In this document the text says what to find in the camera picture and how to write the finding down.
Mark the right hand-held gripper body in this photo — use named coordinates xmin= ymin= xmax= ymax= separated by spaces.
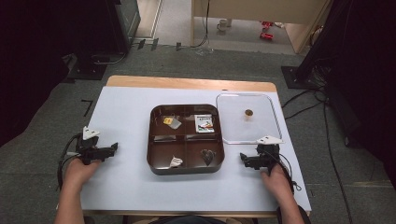
xmin=247 ymin=134 xmax=285 ymax=175

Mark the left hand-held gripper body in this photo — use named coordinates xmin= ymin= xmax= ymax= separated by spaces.
xmin=75 ymin=125 xmax=110 ymax=166

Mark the person's left hand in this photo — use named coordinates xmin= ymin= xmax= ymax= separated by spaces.
xmin=64 ymin=156 xmax=103 ymax=191

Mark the person's right hand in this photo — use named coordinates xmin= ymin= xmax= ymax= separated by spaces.
xmin=260 ymin=163 xmax=294 ymax=201

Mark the clear plastic lid with knob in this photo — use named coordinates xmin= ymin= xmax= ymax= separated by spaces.
xmin=215 ymin=92 xmax=284 ymax=146

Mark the white table mat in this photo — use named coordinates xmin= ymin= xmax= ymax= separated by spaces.
xmin=79 ymin=86 xmax=313 ymax=215

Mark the dark crumpled wrapper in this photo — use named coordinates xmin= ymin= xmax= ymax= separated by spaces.
xmin=200 ymin=148 xmax=217 ymax=166

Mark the white colourful printed packet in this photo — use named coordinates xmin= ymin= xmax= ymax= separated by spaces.
xmin=193 ymin=114 xmax=216 ymax=134

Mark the brown divided tray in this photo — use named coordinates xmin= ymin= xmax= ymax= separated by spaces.
xmin=146 ymin=104 xmax=226 ymax=175

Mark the yellow and silver packet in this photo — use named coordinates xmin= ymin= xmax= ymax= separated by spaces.
xmin=163 ymin=116 xmax=183 ymax=131

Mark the white crumpled wrapper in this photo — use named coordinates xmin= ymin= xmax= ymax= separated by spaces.
xmin=168 ymin=155 xmax=184 ymax=169

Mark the black stand base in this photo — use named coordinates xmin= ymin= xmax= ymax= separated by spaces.
xmin=280 ymin=65 xmax=317 ymax=91
xmin=65 ymin=53 xmax=108 ymax=81

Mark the person's dark clothing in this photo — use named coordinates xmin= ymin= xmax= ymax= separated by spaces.
xmin=148 ymin=215 xmax=232 ymax=224

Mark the wooden table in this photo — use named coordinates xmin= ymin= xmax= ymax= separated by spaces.
xmin=81 ymin=75 xmax=313 ymax=218

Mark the dark cabinet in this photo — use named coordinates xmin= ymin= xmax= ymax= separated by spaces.
xmin=105 ymin=0 xmax=142 ymax=54

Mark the white cup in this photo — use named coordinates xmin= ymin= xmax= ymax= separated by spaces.
xmin=216 ymin=18 xmax=233 ymax=33

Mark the light wooden desk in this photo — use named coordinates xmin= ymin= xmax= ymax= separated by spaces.
xmin=190 ymin=0 xmax=332 ymax=56

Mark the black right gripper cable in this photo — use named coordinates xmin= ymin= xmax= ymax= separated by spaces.
xmin=271 ymin=151 xmax=303 ymax=192

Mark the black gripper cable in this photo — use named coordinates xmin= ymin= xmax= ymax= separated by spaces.
xmin=56 ymin=133 xmax=82 ymax=191
xmin=271 ymin=151 xmax=303 ymax=192

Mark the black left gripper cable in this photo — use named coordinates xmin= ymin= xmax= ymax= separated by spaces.
xmin=56 ymin=133 xmax=82 ymax=191

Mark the long black floor cable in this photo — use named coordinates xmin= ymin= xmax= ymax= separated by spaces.
xmin=322 ymin=101 xmax=354 ymax=224

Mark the black hanging cable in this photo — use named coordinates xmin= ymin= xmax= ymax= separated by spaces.
xmin=191 ymin=0 xmax=212 ymax=49

